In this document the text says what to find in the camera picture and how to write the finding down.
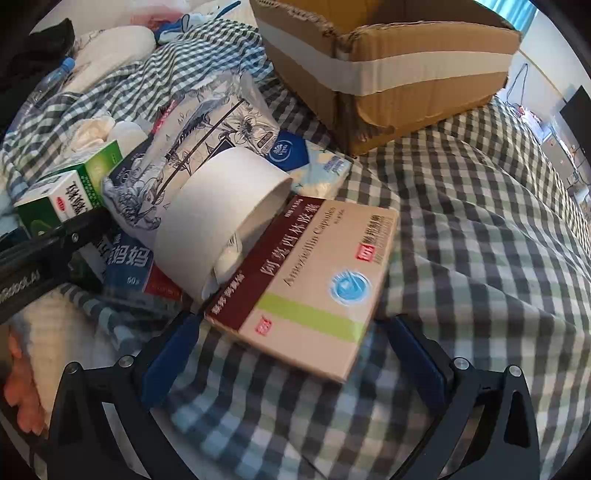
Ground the pale blue tissue pack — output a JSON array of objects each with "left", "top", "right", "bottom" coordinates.
[{"left": 265, "top": 129, "right": 354, "bottom": 200}]

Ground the white pillow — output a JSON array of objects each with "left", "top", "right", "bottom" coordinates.
[{"left": 69, "top": 25, "right": 158, "bottom": 94}]

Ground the pink plastic bag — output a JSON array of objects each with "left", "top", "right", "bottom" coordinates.
[{"left": 131, "top": 0, "right": 186, "bottom": 26}]

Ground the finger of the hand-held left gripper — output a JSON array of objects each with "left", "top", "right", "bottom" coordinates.
[{"left": 25, "top": 208, "right": 112, "bottom": 266}]

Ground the brown cardboard box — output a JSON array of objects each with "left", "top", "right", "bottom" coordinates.
[{"left": 249, "top": 0, "right": 523, "bottom": 158}]

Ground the green white medicine box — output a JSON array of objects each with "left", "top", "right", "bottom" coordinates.
[{"left": 13, "top": 141, "right": 125, "bottom": 236}]

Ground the black wall cable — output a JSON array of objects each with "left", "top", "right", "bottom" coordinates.
[{"left": 507, "top": 62, "right": 533, "bottom": 108}]

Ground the black monitor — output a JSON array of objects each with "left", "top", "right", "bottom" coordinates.
[{"left": 560, "top": 85, "right": 591, "bottom": 154}]

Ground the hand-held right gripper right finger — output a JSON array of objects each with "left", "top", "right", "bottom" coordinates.
[{"left": 385, "top": 315, "right": 542, "bottom": 480}]

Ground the white fuzzy cloth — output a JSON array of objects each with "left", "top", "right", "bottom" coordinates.
[{"left": 8, "top": 285, "right": 154, "bottom": 372}]

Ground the floral print tissue pack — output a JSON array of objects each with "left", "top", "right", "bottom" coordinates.
[{"left": 102, "top": 74, "right": 280, "bottom": 232}]

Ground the beige maroon medicine box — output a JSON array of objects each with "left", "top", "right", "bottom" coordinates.
[{"left": 204, "top": 195, "right": 399, "bottom": 384}]

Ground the blue white cloth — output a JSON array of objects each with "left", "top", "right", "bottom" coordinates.
[{"left": 156, "top": 13, "right": 219, "bottom": 45}]

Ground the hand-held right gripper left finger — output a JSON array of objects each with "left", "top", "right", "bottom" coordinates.
[{"left": 46, "top": 311, "right": 204, "bottom": 480}]

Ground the blue white box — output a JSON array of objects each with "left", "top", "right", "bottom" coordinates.
[{"left": 81, "top": 228, "right": 184, "bottom": 297}]

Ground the black cloth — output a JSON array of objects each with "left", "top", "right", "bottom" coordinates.
[{"left": 0, "top": 18, "right": 75, "bottom": 94}]

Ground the person's left hand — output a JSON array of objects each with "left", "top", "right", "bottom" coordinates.
[{"left": 2, "top": 335, "right": 51, "bottom": 437}]

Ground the white crumpled cloth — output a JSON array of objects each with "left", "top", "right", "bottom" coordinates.
[{"left": 73, "top": 115, "right": 149, "bottom": 154}]

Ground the clear water bottle blue cap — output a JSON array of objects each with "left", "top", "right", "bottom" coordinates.
[{"left": 18, "top": 58, "right": 77, "bottom": 121}]

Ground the pale blue curtain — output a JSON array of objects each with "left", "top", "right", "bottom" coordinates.
[{"left": 488, "top": 0, "right": 539, "bottom": 34}]

